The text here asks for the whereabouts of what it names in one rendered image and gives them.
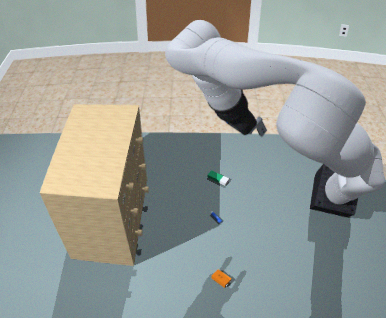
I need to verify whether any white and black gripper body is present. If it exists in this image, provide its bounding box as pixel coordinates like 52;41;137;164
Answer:
203;88;257;135

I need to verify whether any light wooden chest of drawers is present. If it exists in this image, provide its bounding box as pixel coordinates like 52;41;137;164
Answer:
40;105;140;266

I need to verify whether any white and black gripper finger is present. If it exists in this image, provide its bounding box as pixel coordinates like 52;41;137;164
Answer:
249;116;267;137

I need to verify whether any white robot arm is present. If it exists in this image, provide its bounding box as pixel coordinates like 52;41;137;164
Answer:
165;20;385;204

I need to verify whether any orange rectangular block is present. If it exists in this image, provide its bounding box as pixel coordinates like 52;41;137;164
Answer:
212;270;231;288

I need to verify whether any wooden drawer front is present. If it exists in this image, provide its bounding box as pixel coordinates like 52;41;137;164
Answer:
137;170;149;218
129;113;143;173
130;213;142;261
118;154;134;221
124;186;139;244
134;144;146;195

